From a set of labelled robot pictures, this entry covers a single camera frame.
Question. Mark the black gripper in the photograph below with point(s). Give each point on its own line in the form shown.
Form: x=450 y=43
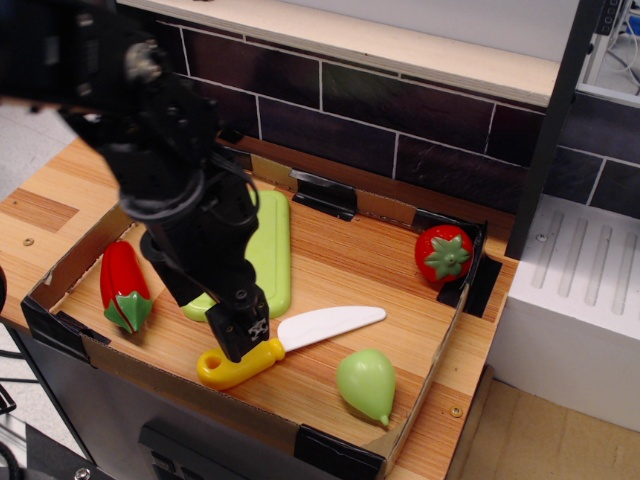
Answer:
x=202 y=249

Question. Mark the yellow handled white toy knife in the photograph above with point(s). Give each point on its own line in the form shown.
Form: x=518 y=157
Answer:
x=215 y=371

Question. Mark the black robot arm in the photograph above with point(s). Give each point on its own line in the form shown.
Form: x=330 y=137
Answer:
x=116 y=89

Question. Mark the green plastic cutting board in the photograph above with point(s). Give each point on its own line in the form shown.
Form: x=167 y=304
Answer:
x=269 y=251

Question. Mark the red toy chili pepper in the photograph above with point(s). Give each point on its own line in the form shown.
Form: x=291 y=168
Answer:
x=124 y=292

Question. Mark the green toy pear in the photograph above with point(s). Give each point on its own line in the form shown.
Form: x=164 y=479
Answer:
x=366 y=381

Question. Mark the red toy strawberry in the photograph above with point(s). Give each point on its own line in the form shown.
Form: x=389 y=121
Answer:
x=443 y=253

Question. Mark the white foam block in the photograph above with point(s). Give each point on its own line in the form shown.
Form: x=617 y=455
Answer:
x=569 y=332

